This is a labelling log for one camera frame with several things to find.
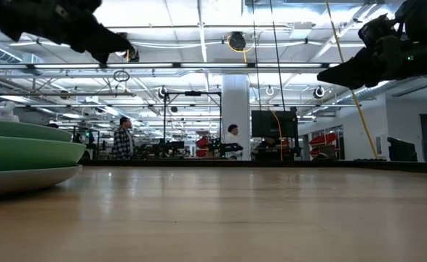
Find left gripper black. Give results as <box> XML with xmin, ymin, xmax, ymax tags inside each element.
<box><xmin>16</xmin><ymin>0</ymin><xmax>135</xmax><ymax>66</ymax></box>

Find red object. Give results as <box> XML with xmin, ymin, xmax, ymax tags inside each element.
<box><xmin>195</xmin><ymin>135</ymin><xmax>210</xmax><ymax>159</ymax></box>

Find red stacked objects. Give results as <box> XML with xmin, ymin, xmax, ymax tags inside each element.
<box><xmin>308</xmin><ymin>132</ymin><xmax>340</xmax><ymax>156</ymax></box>

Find silver ventilation duct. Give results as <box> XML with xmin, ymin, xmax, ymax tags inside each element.
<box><xmin>335</xmin><ymin>76</ymin><xmax>427</xmax><ymax>106</ymax></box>

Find large grey plate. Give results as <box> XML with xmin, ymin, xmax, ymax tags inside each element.
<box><xmin>0</xmin><ymin>164</ymin><xmax>84</xmax><ymax>199</ymax></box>

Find white pillar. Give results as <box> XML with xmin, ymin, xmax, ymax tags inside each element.
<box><xmin>221</xmin><ymin>74</ymin><xmax>252</xmax><ymax>161</ymax></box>

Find thin black hanging cable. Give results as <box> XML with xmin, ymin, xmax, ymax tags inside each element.
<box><xmin>251</xmin><ymin>0</ymin><xmax>263</xmax><ymax>111</ymax></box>

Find yellow hanging cable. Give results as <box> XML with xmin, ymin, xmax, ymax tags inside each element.
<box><xmin>324</xmin><ymin>0</ymin><xmax>379</xmax><ymax>158</ymax></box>

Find long ceiling light strip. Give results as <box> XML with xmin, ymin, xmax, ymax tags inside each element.
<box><xmin>0</xmin><ymin>62</ymin><xmax>341</xmax><ymax>70</ymax></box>

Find pale green plastic plate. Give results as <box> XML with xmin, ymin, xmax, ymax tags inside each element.
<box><xmin>0</xmin><ymin>117</ymin><xmax>73</xmax><ymax>143</ymax></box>

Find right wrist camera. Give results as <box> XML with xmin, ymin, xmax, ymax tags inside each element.
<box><xmin>357</xmin><ymin>13</ymin><xmax>399</xmax><ymax>47</ymax></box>

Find black round bin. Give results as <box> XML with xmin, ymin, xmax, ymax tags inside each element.
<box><xmin>386</xmin><ymin>136</ymin><xmax>419</xmax><ymax>162</ymax></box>

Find person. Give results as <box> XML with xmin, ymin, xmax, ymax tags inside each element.
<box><xmin>111</xmin><ymin>116</ymin><xmax>135</xmax><ymax>161</ymax></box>
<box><xmin>258</xmin><ymin>136</ymin><xmax>284</xmax><ymax>151</ymax></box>
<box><xmin>223</xmin><ymin>124</ymin><xmax>244</xmax><ymax>161</ymax></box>

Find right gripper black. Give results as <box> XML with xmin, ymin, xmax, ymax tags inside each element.
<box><xmin>316</xmin><ymin>33</ymin><xmax>427</xmax><ymax>90</ymax></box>

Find black rig frame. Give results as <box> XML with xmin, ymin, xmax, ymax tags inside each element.
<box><xmin>162</xmin><ymin>90</ymin><xmax>223</xmax><ymax>146</ymax></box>

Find black monitor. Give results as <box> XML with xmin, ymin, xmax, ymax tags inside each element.
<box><xmin>250</xmin><ymin>109</ymin><xmax>300</xmax><ymax>139</ymax></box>

